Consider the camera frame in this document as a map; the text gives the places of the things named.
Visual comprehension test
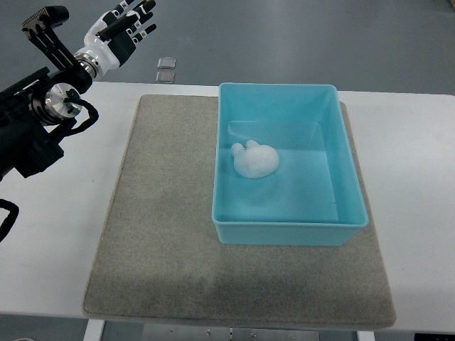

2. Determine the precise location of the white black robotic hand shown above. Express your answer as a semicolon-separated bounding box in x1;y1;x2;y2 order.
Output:
75;1;156;80

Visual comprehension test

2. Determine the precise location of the white bunny toy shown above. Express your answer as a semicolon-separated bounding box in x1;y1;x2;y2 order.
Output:
231;140;280;179

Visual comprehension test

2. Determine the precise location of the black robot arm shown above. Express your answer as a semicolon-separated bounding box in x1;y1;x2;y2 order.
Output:
1;6;99;178

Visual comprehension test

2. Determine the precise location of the blue plastic box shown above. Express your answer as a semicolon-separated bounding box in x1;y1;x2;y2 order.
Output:
212;83;370;247

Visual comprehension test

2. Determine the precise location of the lower clear floor tile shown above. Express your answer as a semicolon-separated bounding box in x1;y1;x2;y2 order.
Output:
156;71;175;84

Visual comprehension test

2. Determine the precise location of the grey felt mat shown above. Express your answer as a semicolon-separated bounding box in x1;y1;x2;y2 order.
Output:
82;95;396;330

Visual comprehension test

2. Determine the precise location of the white table leg frame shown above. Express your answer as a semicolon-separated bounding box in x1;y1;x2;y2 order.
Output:
82;319;105;341

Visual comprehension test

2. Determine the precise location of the metal table bracket plate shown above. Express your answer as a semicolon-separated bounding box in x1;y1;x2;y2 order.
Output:
141;325;320;341

